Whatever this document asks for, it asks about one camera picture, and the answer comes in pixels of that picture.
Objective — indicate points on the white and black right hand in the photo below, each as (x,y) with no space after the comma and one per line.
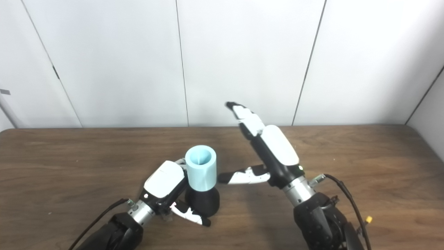
(279,146)

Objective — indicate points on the white and black left hand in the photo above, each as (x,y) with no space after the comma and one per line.
(163,180)

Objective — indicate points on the small gray wall label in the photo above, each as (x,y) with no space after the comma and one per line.
(5,92)

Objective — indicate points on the black funnel-shaped nozzle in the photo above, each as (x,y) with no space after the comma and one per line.
(204,203)

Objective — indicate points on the black wall panel hinge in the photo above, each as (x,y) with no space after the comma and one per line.
(56,72)

